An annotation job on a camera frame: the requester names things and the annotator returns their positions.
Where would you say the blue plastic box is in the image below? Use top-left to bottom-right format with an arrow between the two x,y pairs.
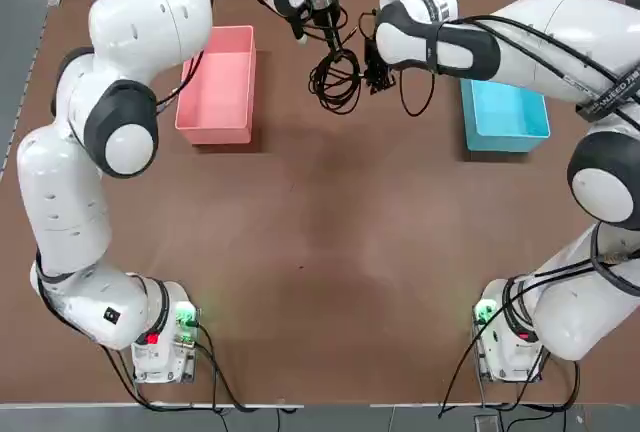
459,77 -> 552,153

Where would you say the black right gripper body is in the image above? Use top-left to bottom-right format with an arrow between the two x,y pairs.
363,36 -> 396,78

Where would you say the black left base cable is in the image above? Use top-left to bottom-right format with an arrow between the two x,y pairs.
192,321 -> 251,412

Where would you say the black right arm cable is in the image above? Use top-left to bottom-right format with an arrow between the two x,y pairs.
439,16 -> 640,126

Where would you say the black right base cable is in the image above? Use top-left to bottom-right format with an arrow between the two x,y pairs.
567,357 -> 581,412

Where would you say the black base cable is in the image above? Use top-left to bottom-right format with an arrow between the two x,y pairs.
567,357 -> 581,412
192,321 -> 251,412

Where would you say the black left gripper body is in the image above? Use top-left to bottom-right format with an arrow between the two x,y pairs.
310,1 -> 345,33

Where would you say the pink plastic box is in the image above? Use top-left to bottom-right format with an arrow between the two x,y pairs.
174,25 -> 257,146

